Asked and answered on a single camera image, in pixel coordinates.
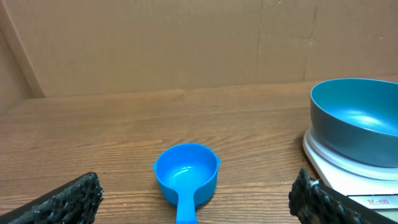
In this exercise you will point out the teal blue bowl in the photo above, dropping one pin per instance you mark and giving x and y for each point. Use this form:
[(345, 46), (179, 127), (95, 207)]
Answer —
[(357, 117)]

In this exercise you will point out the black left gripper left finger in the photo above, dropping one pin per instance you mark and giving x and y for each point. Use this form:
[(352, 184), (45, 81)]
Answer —
[(76, 202)]

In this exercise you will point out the white digital kitchen scale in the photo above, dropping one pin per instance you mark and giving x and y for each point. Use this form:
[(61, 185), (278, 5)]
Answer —
[(371, 186)]

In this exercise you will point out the blue plastic measuring scoop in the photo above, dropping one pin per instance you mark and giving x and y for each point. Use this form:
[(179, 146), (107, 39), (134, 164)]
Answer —
[(187, 176)]

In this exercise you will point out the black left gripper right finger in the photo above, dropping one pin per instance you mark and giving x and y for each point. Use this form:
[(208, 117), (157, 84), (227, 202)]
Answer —
[(314, 202)]

